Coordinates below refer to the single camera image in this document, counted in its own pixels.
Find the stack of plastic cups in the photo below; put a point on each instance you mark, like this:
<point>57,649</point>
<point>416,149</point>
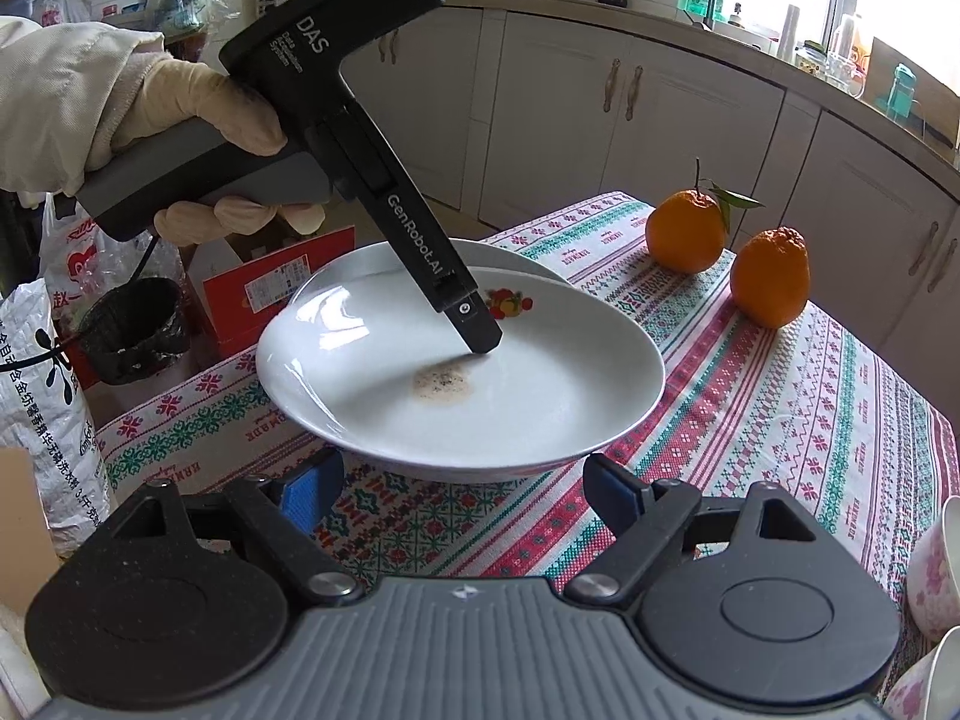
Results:
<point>789,34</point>

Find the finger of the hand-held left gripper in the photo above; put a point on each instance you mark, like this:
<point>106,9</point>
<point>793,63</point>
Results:
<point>476,330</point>

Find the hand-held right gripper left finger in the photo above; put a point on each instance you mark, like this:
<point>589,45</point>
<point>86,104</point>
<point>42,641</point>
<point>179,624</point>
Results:
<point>311,484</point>

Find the brown cardboard sheet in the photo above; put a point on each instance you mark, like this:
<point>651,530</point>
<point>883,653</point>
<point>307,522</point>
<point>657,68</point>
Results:
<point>26,577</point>

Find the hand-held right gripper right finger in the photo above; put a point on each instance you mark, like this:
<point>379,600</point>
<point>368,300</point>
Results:
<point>611,491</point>

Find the red printed plastic bag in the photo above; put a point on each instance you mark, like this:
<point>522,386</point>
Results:
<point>79,262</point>

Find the cardboard box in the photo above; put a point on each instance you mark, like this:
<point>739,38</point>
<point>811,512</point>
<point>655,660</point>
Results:
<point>937,97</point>

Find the orange with green leaf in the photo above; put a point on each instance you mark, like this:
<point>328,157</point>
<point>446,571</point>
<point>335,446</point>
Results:
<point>686,229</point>

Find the orange liquid bottle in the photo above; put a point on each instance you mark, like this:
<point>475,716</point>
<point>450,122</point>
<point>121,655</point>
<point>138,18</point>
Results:
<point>855,45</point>

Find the teal water bottle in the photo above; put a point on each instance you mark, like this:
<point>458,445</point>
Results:
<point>901,94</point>

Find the patterned tablecloth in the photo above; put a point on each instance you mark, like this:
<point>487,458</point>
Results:
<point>750,420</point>

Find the person's left hand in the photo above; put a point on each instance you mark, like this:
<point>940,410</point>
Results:
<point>217,109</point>

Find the black lined bin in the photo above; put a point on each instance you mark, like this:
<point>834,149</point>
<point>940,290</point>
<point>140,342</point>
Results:
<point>131,334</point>

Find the white bowl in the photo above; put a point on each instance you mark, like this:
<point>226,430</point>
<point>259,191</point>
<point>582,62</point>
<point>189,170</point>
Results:
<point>930,682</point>
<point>937,577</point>

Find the red and white carton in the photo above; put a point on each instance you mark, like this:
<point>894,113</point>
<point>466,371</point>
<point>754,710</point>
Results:
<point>247,285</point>

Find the glass jar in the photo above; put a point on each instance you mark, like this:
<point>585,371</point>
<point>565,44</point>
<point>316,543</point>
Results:
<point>810,60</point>

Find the white printed sack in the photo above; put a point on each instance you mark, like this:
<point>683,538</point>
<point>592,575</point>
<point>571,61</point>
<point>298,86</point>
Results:
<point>45,405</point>

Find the person's left forearm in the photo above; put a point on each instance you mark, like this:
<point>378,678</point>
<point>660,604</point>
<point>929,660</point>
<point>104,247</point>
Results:
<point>67,97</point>

